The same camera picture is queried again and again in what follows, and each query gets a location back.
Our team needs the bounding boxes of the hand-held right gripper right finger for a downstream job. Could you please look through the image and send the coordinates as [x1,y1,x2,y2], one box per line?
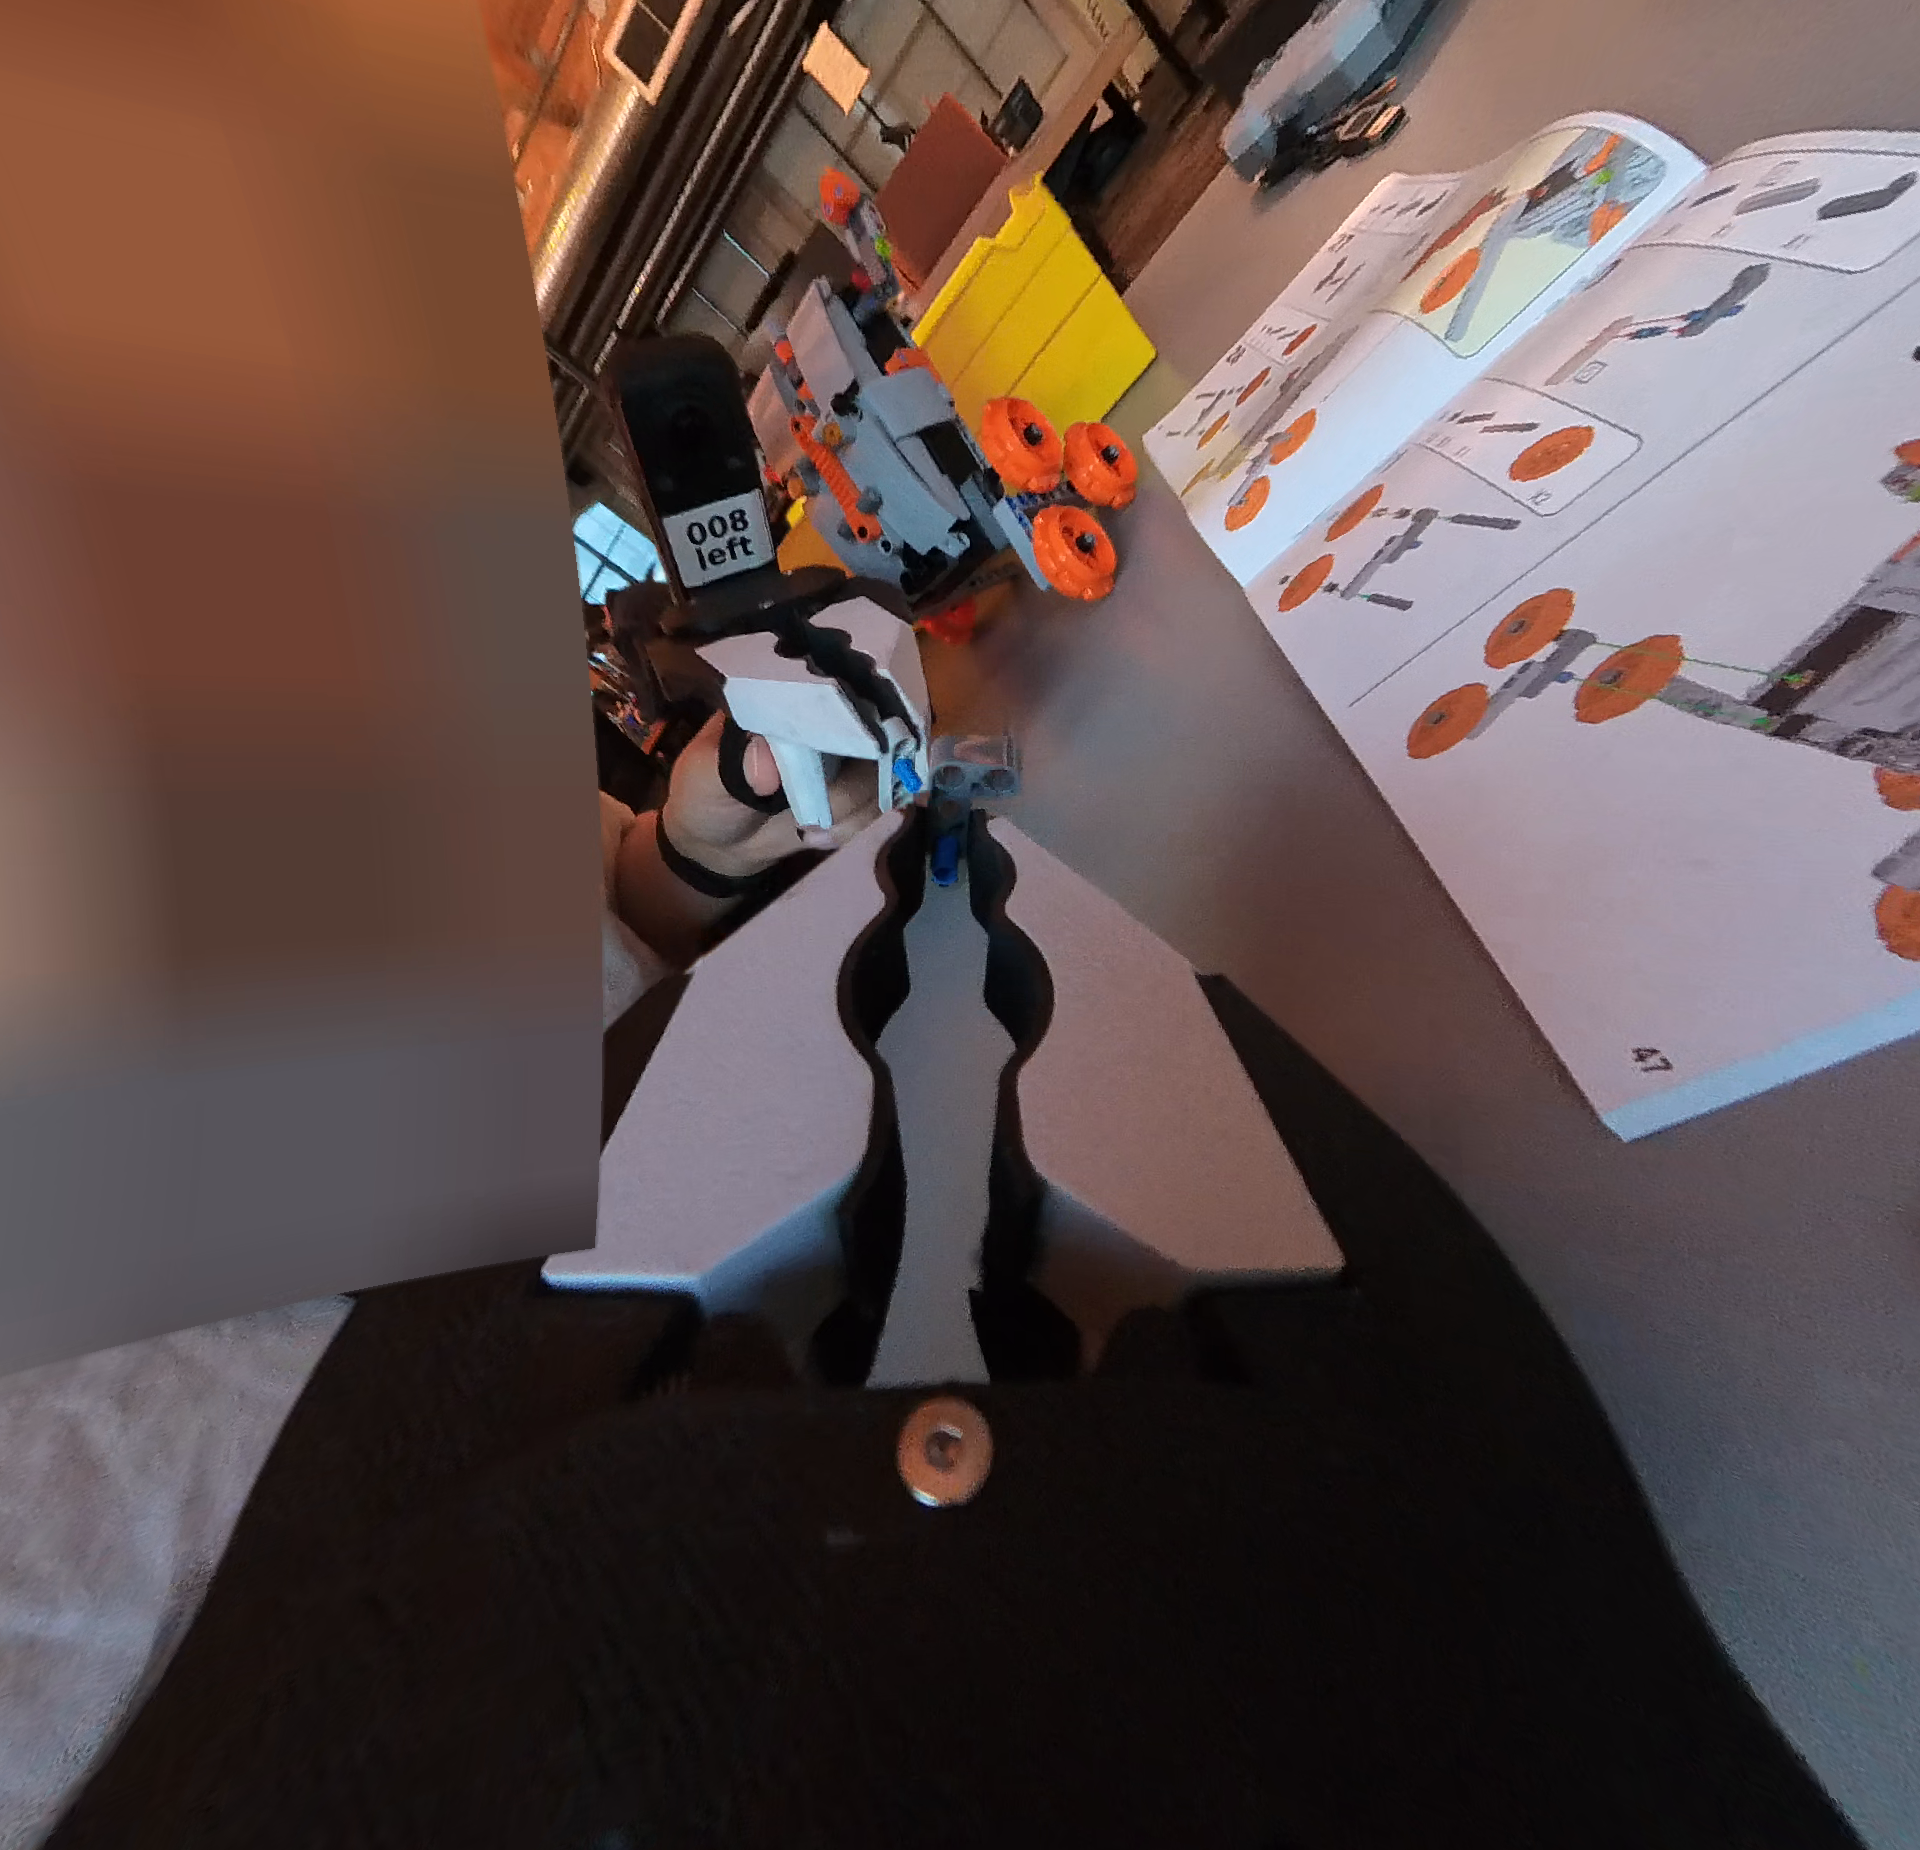
[971,814,1347,1383]

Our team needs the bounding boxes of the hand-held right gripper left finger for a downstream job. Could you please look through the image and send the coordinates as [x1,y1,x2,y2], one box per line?
[543,812,919,1383]

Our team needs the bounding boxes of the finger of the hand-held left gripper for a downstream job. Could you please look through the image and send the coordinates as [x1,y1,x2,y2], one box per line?
[699,639,914,768]
[811,595,934,730]

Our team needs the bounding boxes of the long grey holed beam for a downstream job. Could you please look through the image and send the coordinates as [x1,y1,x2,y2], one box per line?
[928,730,1026,833]

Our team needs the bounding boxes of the person's left forearm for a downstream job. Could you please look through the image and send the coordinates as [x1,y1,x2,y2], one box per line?
[601,792,706,974]

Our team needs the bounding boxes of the grey desk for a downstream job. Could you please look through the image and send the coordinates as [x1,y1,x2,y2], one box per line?
[902,0,1920,1850]

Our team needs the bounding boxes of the person's left hand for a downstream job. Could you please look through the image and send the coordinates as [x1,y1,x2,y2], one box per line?
[661,717,886,880]

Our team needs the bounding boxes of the black wristband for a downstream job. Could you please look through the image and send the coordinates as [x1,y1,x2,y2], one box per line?
[654,812,758,901]

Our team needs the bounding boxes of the grey orange toy robot model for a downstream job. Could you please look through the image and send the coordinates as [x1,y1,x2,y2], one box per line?
[750,167,1146,640]

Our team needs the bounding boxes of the brown cardboard panel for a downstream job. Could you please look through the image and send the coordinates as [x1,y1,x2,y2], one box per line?
[877,95,1011,257]

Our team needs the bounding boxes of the white ceiling vent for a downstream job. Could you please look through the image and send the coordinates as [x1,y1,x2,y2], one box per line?
[607,0,711,92]

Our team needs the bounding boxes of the open white instruction booklet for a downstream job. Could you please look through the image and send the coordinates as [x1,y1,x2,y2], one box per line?
[1144,110,1920,1143]

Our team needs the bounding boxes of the person's white t-shirt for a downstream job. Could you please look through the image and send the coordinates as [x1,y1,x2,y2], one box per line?
[0,1295,355,1850]

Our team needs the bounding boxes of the silver ceiling air duct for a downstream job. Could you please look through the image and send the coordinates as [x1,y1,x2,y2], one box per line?
[519,0,844,337]

